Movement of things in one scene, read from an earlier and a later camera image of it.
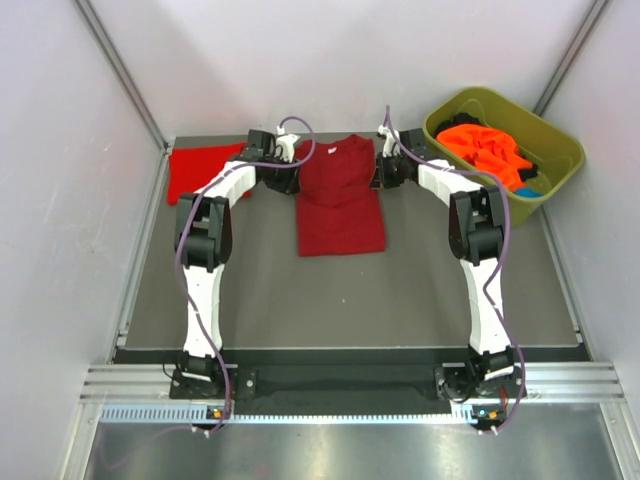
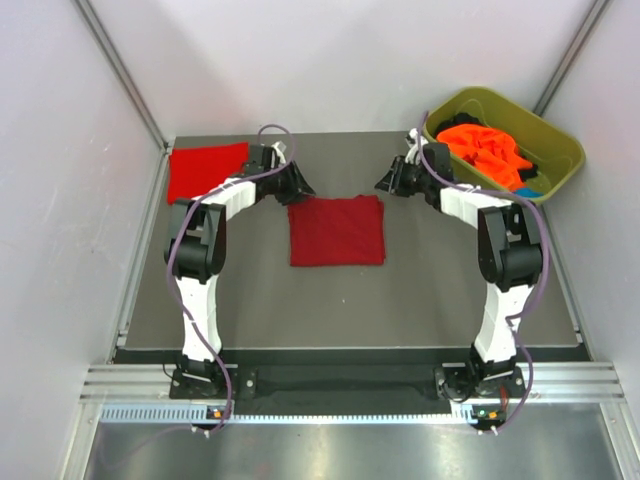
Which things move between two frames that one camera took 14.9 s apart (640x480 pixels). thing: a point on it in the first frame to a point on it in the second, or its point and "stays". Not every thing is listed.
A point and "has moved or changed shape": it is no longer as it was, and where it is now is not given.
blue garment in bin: x=527 y=192 stays
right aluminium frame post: x=577 y=50 stays
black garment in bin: x=458 y=119 stays
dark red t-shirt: x=339 y=202 has moved or changed shape
